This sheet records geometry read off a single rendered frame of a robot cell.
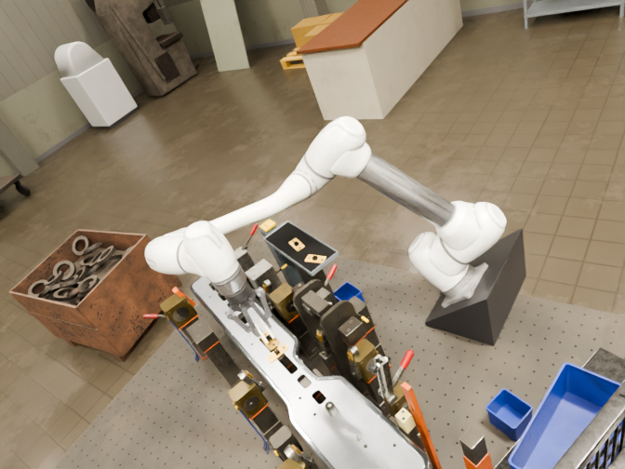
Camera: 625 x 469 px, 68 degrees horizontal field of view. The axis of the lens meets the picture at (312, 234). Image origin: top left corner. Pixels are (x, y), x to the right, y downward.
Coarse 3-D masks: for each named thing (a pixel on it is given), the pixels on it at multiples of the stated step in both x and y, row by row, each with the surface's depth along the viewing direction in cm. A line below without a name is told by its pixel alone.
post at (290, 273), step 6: (264, 234) 208; (270, 246) 213; (276, 252) 212; (276, 258) 217; (282, 258) 215; (282, 264) 216; (288, 264) 218; (294, 264) 220; (282, 270) 223; (288, 270) 220; (294, 270) 222; (288, 276) 221; (294, 276) 223; (300, 276) 225; (288, 282) 228; (294, 282) 224
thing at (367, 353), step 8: (360, 344) 152; (368, 344) 151; (360, 352) 149; (368, 352) 148; (376, 352) 150; (360, 360) 147; (368, 360) 149; (360, 368) 149; (368, 368) 151; (368, 376) 152; (376, 376) 155; (368, 384) 157; (376, 384) 158; (376, 392) 159; (376, 400) 163; (384, 408) 165
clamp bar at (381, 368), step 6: (378, 360) 129; (384, 360) 127; (372, 366) 126; (378, 366) 127; (384, 366) 126; (372, 372) 127; (378, 372) 131; (384, 372) 128; (390, 372) 129; (378, 378) 133; (384, 378) 129; (390, 378) 130; (384, 384) 134; (390, 384) 131; (384, 390) 136; (390, 390) 132; (390, 396) 133
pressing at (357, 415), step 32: (192, 288) 218; (224, 320) 193; (256, 320) 187; (256, 352) 174; (288, 352) 169; (288, 384) 158; (320, 384) 154; (320, 416) 145; (352, 416) 141; (384, 416) 137; (320, 448) 137; (352, 448) 134; (384, 448) 131; (416, 448) 127
